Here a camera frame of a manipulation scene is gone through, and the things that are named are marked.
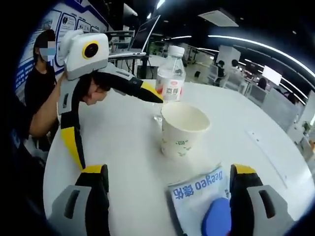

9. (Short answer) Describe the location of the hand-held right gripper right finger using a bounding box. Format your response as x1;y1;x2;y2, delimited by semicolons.
229;164;296;236

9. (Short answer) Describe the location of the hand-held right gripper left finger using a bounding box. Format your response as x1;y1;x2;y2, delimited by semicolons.
48;164;111;236

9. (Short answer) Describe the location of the clear plastic water bottle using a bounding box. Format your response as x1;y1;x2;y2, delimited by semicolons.
153;45;187;123

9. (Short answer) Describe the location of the clear bag with blue pad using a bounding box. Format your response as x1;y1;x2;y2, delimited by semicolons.
167;162;233;236

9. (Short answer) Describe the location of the white paper cup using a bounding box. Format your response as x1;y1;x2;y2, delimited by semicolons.
160;102;211;159

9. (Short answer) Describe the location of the person's left hand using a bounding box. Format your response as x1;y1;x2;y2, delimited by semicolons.
78;76;110;106

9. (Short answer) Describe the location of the laptop stand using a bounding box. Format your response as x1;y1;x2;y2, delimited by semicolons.
137;55;158;81

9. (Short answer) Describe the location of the person's body in dark clothing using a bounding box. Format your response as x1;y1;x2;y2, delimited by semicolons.
7;29;62;160

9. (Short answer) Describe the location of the white table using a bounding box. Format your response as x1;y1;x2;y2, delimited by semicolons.
43;80;315;236

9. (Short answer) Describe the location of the open laptop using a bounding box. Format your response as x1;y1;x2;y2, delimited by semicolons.
108;14;161;59

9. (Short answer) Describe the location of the ceiling air vent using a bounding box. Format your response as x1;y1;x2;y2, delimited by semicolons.
198;7;239;27

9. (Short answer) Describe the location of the ceiling light strip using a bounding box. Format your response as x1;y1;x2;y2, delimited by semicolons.
209;34;315;74

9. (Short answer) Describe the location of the white monitor screen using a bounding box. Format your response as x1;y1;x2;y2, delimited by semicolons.
263;65;283;84

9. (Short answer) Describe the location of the blue and white wall poster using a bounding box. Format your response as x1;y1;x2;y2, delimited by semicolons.
15;1;109;95

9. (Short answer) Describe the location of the white table cable cover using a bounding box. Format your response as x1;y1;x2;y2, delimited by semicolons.
246;130;290;189

